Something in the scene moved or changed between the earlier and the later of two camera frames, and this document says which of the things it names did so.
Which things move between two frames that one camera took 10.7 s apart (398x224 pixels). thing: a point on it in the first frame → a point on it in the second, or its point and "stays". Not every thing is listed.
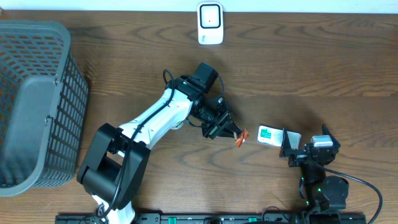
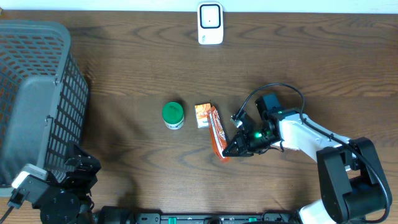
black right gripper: x=298 y=158 → x=240 y=136
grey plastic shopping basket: x=43 y=106 stays
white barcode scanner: x=210 y=23 stays
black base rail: x=307 y=218 stays
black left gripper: x=219 y=124 → x=89 y=166
